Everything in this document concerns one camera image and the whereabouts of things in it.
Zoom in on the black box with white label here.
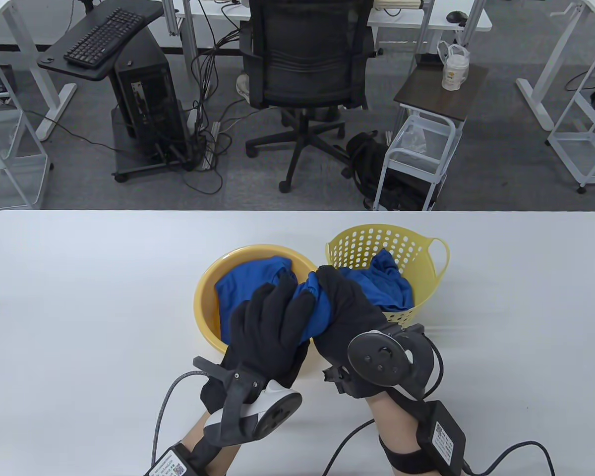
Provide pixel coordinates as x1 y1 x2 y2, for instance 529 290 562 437
149 443 191 476

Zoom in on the slim black wrist box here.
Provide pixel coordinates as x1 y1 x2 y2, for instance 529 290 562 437
416 401 468 476

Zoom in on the black backpack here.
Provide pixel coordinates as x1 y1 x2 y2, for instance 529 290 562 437
346 131 447 211

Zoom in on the brown side table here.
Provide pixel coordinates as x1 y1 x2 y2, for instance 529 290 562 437
393 63 489 123

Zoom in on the white wire rack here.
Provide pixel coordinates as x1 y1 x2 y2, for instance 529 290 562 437
0 55 50 211
545 37 595 194

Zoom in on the yellow round basin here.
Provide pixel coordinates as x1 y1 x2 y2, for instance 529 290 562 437
193 244 328 354

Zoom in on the person's left forearm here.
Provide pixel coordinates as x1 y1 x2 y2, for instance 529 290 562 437
178 409 241 476

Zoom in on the black right wrist strap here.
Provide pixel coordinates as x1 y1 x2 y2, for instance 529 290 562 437
378 436 449 476

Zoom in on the black computer cart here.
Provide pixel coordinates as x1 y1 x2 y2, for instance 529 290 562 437
36 0 201 183

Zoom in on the black mesh office chair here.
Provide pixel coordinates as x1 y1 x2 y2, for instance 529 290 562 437
238 0 377 194

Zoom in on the grey braided cable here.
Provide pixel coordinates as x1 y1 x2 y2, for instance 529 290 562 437
151 369 214 464

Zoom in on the white desk with aluminium frame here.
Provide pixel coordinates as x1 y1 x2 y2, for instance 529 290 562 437
161 0 492 85

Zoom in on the black cable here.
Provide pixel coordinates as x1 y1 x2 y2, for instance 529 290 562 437
464 440 556 476
322 419 377 476

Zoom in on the grey white left controller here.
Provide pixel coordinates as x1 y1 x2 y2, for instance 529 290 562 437
193 356 303 449

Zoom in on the bundle of black cables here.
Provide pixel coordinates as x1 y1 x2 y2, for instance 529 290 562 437
178 0 258 196

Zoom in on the black computer tower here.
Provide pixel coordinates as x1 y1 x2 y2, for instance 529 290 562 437
114 25 191 154

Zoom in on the white trolley cart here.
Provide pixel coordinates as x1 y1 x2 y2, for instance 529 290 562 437
372 112 463 212

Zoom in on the white power strip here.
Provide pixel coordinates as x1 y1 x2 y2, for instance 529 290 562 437
201 121 221 172

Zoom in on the person's left hand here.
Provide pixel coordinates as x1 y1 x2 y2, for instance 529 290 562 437
200 275 315 415

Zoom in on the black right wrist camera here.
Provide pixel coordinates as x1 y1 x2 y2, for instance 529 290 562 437
322 364 353 395

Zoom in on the black keyboard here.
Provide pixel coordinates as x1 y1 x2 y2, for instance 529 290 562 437
63 7 146 68

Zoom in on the dark grey right controller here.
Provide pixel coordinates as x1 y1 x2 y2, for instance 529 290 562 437
347 323 444 400

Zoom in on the blue t-shirt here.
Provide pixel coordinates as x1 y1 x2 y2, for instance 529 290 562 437
214 248 416 345

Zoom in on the person's right hand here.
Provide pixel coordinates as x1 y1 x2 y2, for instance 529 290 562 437
310 265 402 397

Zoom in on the yellow perforated basket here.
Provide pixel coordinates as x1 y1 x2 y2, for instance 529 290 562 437
325 224 450 325

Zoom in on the white cup in plastic bag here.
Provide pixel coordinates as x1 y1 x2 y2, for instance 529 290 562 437
436 41 471 92

